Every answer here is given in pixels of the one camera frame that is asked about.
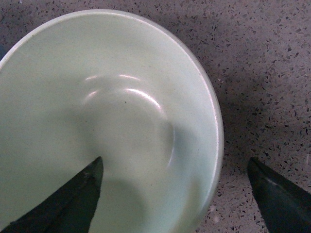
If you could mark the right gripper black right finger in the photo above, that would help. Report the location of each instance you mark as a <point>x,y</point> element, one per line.
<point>284,206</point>

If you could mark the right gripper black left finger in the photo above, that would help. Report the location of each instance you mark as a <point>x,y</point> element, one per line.
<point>70,209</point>

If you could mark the green plastic bowl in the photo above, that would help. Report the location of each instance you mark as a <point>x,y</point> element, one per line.
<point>110,84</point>

